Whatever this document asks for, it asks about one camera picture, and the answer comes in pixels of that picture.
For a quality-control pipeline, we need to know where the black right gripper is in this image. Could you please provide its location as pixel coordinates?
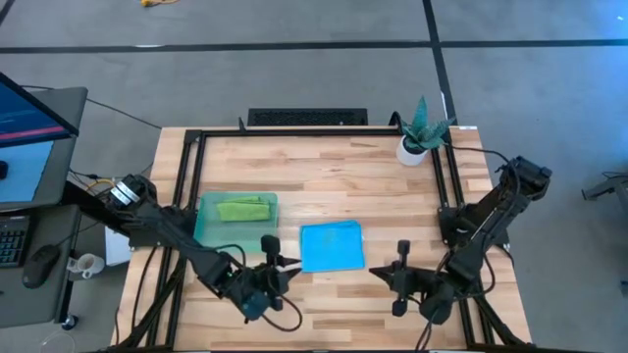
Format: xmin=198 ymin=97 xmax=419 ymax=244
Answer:
xmin=368 ymin=239 xmax=445 ymax=318

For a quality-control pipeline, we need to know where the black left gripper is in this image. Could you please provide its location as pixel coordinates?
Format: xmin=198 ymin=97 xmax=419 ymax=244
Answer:
xmin=235 ymin=234 xmax=303 ymax=313

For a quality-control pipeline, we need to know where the blue microfiber towel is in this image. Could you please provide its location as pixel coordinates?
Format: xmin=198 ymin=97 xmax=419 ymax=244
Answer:
xmin=298 ymin=220 xmax=367 ymax=274

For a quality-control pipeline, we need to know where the green microfiber towel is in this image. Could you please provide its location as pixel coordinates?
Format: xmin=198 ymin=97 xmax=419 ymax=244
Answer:
xmin=216 ymin=195 xmax=272 ymax=223

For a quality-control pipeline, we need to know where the teal translucent plastic basket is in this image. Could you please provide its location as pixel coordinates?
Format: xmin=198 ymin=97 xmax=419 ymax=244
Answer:
xmin=193 ymin=190 xmax=280 ymax=255

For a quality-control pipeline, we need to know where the potted plant white pot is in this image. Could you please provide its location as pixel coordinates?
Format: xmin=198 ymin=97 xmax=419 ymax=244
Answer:
xmin=395 ymin=95 xmax=457 ymax=167

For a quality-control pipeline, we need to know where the black keyboard at table edge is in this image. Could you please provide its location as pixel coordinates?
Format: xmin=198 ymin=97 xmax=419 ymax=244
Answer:
xmin=246 ymin=107 xmax=369 ymax=127

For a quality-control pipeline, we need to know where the white paper sheet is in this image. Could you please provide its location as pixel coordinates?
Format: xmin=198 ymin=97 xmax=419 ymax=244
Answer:
xmin=104 ymin=225 xmax=133 ymax=267

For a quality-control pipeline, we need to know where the white mug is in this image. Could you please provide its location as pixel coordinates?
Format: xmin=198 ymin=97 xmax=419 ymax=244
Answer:
xmin=66 ymin=253 xmax=106 ymax=279

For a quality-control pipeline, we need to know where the grey stand leg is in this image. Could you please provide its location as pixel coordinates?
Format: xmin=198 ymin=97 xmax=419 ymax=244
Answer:
xmin=581 ymin=171 xmax=628 ymax=202

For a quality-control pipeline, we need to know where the black computer mouse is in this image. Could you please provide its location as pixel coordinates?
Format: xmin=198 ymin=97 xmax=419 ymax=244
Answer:
xmin=22 ymin=243 xmax=61 ymax=289

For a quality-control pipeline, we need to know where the grey desk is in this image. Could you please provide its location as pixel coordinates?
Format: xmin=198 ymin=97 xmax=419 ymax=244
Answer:
xmin=0 ymin=86 xmax=89 ymax=329

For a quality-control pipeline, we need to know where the computer monitor blue screen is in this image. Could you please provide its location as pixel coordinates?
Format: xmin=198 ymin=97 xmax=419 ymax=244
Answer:
xmin=0 ymin=72 xmax=80 ymax=148

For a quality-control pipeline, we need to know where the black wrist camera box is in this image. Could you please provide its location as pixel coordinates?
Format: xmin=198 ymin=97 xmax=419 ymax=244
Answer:
xmin=420 ymin=288 xmax=455 ymax=326
xmin=238 ymin=291 xmax=271 ymax=323

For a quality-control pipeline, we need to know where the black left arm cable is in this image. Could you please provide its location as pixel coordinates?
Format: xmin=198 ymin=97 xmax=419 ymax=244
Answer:
xmin=215 ymin=243 xmax=304 ymax=333

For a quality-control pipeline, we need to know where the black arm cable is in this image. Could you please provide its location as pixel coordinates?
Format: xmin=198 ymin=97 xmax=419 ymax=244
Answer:
xmin=215 ymin=243 xmax=304 ymax=333
xmin=446 ymin=144 xmax=516 ymax=173

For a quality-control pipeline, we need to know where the black aluminium table frame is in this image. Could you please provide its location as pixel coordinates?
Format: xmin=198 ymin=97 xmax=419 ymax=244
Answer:
xmin=110 ymin=117 xmax=536 ymax=353

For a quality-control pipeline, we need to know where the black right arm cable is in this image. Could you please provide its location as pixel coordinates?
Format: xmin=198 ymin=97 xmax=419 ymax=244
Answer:
xmin=446 ymin=144 xmax=516 ymax=173

